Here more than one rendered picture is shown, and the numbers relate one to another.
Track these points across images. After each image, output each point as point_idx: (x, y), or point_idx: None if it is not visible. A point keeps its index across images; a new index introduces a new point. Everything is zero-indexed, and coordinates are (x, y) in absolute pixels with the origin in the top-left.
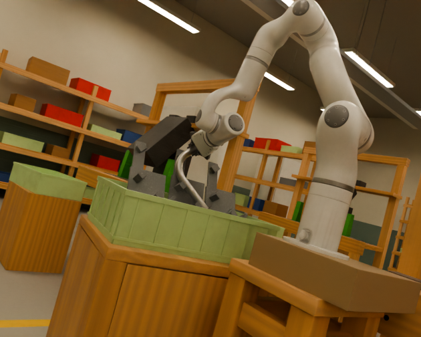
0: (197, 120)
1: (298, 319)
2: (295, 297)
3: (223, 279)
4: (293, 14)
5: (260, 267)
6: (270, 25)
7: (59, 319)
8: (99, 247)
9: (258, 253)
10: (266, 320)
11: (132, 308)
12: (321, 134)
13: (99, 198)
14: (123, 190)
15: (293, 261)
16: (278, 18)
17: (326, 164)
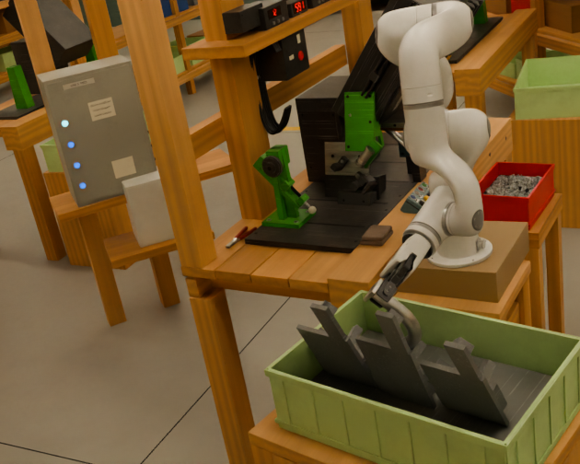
0: (481, 225)
1: (526, 285)
2: (525, 275)
3: None
4: (471, 29)
5: (503, 292)
6: (438, 44)
7: None
8: None
9: (500, 285)
10: (512, 317)
11: None
12: (482, 151)
13: (530, 444)
14: None
15: (512, 260)
16: (438, 29)
17: None
